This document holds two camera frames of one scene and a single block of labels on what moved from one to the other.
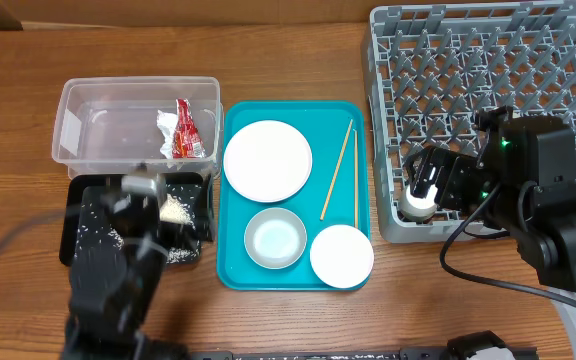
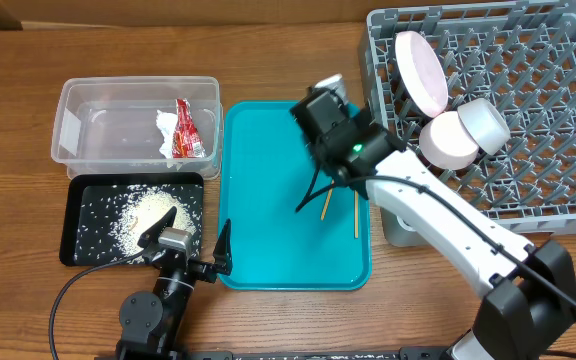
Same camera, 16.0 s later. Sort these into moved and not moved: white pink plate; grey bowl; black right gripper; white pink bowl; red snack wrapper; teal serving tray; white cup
Moved: black right gripper; grey bowl; white pink plate; white pink bowl; white cup
Not moved: red snack wrapper; teal serving tray
